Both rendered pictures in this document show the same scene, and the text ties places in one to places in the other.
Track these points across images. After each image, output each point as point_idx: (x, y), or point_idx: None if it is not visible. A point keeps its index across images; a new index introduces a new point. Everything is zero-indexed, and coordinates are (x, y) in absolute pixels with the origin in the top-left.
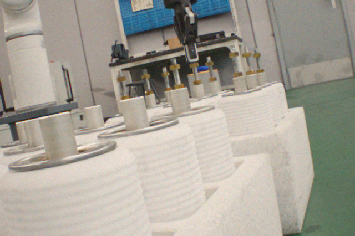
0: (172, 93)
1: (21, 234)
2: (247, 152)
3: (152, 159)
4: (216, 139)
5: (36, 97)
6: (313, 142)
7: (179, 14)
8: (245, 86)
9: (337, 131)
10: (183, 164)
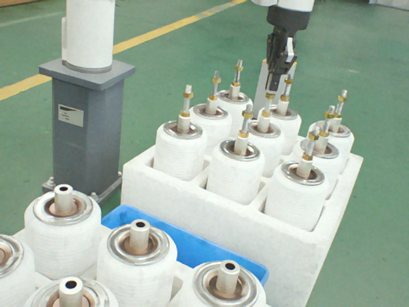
0: (222, 273)
1: None
2: (280, 243)
3: None
4: None
5: (89, 60)
6: (361, 146)
7: (279, 40)
8: (309, 171)
9: (392, 139)
10: None
